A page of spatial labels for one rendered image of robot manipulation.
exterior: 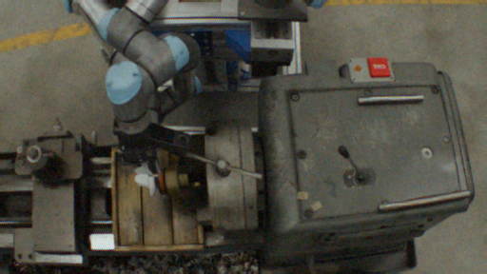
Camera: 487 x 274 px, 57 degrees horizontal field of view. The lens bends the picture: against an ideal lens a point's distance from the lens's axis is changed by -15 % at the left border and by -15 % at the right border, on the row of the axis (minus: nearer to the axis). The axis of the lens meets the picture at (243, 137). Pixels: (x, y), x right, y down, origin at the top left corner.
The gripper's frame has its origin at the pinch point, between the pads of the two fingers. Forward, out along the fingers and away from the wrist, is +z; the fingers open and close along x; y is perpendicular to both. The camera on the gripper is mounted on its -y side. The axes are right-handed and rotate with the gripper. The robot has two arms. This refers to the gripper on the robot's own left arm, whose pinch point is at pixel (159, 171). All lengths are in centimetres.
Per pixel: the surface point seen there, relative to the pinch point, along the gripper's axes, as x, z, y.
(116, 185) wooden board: -20.2, 38.3, 21.8
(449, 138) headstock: -6, 5, -79
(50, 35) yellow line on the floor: -165, 92, 93
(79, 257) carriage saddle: 5, 42, 35
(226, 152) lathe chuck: -8.0, 5.8, -16.6
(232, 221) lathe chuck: 4.9, 19.4, -16.6
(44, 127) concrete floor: -104, 108, 90
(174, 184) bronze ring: -7.6, 18.7, -1.2
